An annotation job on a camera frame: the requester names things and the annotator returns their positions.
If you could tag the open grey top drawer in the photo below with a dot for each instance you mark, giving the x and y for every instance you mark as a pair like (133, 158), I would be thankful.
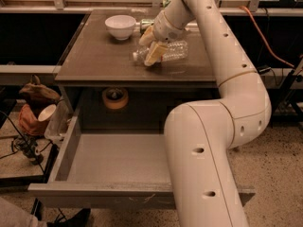
(124, 169)

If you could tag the green soda can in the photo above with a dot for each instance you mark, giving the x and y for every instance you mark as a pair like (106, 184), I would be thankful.
(144, 24)

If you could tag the clear plastic container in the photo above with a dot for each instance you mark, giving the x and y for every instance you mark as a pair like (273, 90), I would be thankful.
(58, 124)

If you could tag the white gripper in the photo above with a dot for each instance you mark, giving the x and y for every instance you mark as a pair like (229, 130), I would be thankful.
(166, 28)

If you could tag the black power adapter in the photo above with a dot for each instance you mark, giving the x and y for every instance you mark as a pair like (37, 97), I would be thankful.
(264, 69)

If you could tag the black shoe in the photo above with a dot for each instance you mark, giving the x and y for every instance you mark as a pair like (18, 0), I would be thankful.
(79, 220)

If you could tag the clear plastic water bottle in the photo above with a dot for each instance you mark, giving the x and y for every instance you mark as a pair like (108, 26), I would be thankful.
(176, 51)

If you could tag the grey trouser leg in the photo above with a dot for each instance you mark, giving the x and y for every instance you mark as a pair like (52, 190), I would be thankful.
(14, 216)

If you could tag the brown tape roll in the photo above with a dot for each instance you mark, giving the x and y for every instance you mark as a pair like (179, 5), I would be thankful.
(115, 98)

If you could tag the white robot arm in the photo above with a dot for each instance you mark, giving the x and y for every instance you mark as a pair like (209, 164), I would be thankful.
(199, 134)

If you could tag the black cable bundle device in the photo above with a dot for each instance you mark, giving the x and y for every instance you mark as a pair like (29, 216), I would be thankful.
(28, 146)

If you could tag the grey cabinet with top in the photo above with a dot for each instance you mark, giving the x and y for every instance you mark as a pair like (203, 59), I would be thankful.
(97, 61)

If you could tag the white ceramic bowl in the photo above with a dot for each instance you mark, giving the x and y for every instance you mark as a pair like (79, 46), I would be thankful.
(121, 27)

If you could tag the brown cloth bag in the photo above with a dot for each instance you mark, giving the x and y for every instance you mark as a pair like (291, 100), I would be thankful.
(38, 95)

